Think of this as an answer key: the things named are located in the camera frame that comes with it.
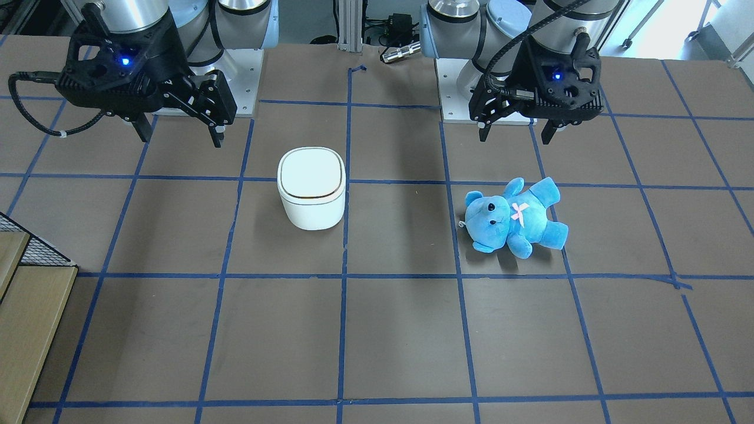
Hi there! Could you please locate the silver metal cylinder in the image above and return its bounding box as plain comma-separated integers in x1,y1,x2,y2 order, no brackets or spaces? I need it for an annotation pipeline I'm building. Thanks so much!
379,41,422,64

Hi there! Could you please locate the white lidded trash can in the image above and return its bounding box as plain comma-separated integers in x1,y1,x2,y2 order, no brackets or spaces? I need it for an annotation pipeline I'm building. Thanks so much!
277,147,346,231

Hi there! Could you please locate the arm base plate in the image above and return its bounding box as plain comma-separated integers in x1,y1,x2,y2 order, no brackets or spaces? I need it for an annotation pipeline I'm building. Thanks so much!
190,49,264,118
435,58,538,125

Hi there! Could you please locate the black braided cable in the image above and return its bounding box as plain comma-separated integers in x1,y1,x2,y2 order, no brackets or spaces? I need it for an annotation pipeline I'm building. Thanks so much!
484,0,591,104
8,71,121,138

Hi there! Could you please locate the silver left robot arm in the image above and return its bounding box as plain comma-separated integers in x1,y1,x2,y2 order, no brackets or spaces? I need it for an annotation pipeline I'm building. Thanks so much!
419,1,619,144

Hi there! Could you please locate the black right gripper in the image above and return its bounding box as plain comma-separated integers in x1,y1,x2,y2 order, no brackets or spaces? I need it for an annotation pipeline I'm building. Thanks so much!
55,3,237,148

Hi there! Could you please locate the blue teddy bear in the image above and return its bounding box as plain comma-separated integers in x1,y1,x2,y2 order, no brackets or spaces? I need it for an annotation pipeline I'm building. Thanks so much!
458,177,569,259

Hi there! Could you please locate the aluminium frame post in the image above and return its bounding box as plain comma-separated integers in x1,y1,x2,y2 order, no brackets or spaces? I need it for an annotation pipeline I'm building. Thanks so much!
334,1,364,55

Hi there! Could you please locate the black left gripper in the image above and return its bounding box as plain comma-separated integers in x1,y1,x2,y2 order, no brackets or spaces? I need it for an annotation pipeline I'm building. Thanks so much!
469,31,604,145

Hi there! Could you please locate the wooden shelf with mesh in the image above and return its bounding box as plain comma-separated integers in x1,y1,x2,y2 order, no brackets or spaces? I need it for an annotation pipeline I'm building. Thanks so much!
1,214,78,423

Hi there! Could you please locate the black power adapter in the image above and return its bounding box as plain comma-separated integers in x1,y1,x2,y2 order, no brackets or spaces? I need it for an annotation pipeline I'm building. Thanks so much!
386,14,413,45

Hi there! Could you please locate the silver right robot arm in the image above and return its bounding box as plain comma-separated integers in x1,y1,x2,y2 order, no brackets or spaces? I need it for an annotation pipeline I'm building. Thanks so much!
55,1,279,148

